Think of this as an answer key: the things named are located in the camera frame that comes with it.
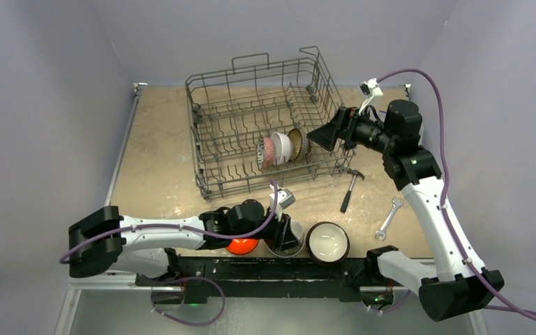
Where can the floral patterned bowl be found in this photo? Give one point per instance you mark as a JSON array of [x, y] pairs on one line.
[[265, 153]]

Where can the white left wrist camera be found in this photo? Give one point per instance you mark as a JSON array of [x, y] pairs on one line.
[[281, 199]]

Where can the silver wrench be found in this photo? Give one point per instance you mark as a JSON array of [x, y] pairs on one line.
[[381, 233]]

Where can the brown gold patterned bowl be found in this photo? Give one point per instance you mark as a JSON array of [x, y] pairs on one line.
[[300, 144]]

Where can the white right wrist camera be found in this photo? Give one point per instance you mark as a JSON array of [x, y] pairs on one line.
[[371, 91]]

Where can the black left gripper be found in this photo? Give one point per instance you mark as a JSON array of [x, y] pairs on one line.
[[282, 239]]

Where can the orange bowl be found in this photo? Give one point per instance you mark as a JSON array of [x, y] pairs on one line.
[[242, 246]]

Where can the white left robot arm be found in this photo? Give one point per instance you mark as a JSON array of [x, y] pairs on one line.
[[106, 240]]

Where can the grey wire dish rack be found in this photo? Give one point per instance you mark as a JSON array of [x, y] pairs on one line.
[[231, 110]]

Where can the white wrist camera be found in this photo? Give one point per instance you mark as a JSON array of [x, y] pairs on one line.
[[281, 199], [371, 91]]

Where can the black bowl white inside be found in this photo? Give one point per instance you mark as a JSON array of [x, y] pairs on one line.
[[327, 243]]

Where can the black handled hammer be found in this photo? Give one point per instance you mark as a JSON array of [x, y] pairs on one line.
[[355, 174]]

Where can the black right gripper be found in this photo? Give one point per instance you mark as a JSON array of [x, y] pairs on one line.
[[345, 128]]

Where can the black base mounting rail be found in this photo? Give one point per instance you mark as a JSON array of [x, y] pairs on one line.
[[198, 278]]

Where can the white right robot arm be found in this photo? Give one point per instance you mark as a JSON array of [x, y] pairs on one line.
[[460, 282]]

